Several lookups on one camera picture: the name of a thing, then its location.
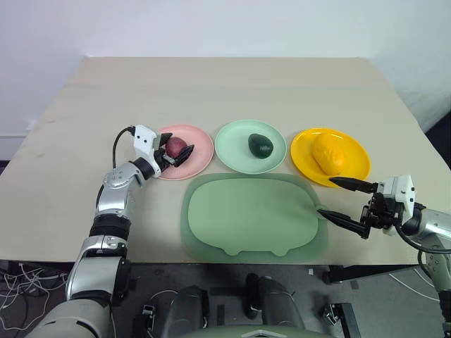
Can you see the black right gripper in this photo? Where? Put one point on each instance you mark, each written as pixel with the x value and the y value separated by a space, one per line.
pixel 380 211

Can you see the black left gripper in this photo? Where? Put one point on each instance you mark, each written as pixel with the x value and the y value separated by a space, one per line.
pixel 162 155

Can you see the dark red round fruit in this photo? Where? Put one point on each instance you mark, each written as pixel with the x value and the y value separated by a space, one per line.
pixel 175 147

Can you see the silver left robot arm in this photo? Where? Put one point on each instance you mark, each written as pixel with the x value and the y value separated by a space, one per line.
pixel 105 218

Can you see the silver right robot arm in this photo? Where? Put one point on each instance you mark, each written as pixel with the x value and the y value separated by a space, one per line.
pixel 431 229

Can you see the pink plate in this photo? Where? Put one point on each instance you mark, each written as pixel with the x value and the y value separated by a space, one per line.
pixel 190 151

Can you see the light green plate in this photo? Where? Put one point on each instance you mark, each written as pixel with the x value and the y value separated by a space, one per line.
pixel 239 148

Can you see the yellow plate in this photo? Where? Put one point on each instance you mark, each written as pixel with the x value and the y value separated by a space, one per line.
pixel 306 151

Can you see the yellow mango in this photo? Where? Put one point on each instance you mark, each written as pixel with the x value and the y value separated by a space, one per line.
pixel 328 155

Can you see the dark green avocado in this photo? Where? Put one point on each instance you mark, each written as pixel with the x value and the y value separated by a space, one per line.
pixel 260 145

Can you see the green silicone mat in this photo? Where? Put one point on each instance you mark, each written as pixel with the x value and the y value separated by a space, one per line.
pixel 246 218

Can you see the dark rounded robot leg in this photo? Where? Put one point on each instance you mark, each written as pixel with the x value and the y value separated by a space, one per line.
pixel 188 310
pixel 275 303

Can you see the grey green robot torso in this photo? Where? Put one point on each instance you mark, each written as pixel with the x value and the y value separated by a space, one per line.
pixel 253 332

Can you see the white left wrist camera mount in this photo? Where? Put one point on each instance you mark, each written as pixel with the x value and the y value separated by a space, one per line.
pixel 143 140

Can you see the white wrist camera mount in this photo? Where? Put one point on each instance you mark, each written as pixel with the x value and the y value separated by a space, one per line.
pixel 401 192
pixel 143 140

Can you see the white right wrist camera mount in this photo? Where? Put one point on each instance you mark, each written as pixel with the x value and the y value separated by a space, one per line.
pixel 401 192

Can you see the black table leg frame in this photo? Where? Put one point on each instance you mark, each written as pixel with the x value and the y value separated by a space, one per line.
pixel 366 273

